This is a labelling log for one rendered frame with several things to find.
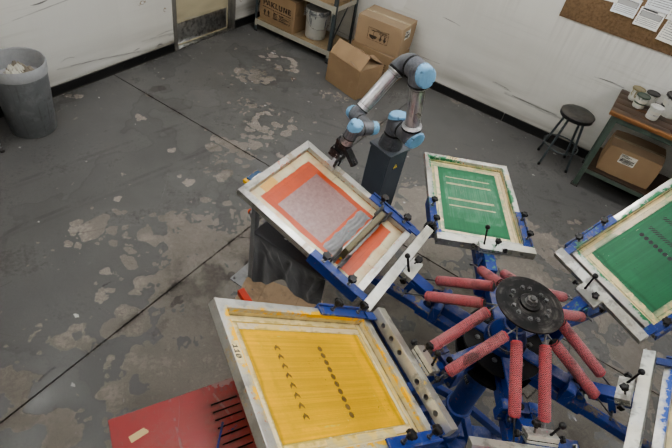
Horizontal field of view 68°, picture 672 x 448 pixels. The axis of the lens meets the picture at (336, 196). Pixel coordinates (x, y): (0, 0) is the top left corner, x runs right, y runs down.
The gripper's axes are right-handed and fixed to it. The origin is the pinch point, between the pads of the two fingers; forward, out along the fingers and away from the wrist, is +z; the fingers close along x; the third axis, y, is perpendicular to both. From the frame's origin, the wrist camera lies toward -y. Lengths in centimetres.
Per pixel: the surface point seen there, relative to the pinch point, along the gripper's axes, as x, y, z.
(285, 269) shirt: 48, -17, 37
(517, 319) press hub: 39, -111, -41
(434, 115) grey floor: -298, 8, 126
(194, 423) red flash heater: 145, -41, -1
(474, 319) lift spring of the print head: 44, -99, -29
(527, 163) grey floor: -291, -104, 96
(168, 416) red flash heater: 149, -32, 1
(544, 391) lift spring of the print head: 53, -136, -33
